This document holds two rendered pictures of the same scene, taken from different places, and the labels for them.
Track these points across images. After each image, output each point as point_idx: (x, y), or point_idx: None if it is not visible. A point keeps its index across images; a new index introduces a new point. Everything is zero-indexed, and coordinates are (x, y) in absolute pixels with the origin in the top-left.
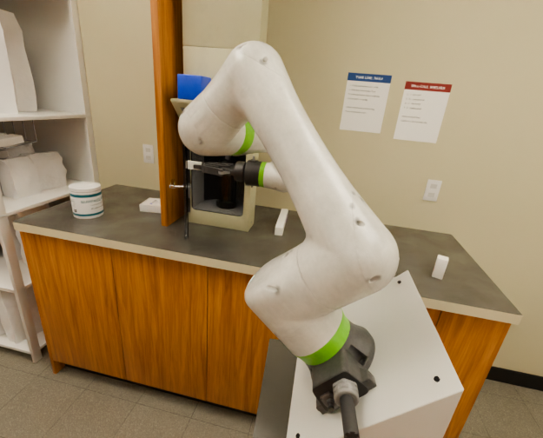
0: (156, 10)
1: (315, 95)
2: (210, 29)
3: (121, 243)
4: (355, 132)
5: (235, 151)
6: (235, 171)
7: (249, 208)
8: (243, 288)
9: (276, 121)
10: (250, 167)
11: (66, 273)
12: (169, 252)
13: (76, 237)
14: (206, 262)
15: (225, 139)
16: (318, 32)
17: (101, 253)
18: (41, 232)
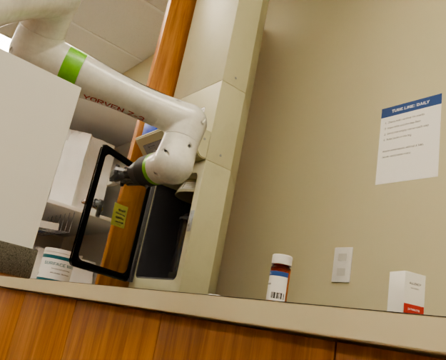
0: (151, 75)
1: (342, 148)
2: (192, 80)
3: (28, 280)
4: (399, 183)
5: (53, 73)
6: (130, 166)
7: (185, 264)
8: (92, 339)
9: None
10: (141, 156)
11: None
12: (51, 282)
13: (8, 281)
14: (69, 290)
15: (28, 45)
16: (345, 81)
17: (17, 304)
18: None
